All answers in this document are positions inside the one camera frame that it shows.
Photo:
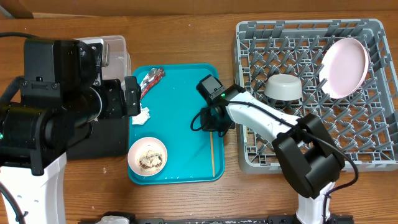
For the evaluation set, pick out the grey white bowl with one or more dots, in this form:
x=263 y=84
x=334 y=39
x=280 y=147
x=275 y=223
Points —
x=283 y=87

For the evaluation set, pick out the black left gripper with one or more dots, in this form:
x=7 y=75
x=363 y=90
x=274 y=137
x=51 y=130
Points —
x=116 y=107

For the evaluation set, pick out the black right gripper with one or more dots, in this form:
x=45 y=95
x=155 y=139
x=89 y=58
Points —
x=210 y=122

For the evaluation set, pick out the pink bowl with food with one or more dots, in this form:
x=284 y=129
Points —
x=147 y=156

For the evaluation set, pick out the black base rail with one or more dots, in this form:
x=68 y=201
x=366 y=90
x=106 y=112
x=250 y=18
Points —
x=274 y=219

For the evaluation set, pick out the red silver wrapper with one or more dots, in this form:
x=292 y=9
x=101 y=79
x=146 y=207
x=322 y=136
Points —
x=151 y=79

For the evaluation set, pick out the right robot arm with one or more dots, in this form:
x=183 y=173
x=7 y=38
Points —
x=307 y=155

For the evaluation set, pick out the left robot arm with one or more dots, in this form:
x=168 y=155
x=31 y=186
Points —
x=62 y=89

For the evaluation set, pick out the pink round plate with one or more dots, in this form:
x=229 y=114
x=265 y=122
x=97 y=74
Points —
x=345 y=66

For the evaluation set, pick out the clear plastic container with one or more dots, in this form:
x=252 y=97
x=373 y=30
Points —
x=119 y=59

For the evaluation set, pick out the black waste bin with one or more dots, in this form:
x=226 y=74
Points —
x=106 y=138

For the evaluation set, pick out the crumpled white tissue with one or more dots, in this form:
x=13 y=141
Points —
x=142 y=117

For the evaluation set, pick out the grey dishwasher rack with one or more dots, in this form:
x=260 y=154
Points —
x=364 y=124

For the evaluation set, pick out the teal plastic tray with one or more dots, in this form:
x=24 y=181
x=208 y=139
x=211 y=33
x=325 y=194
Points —
x=173 y=104

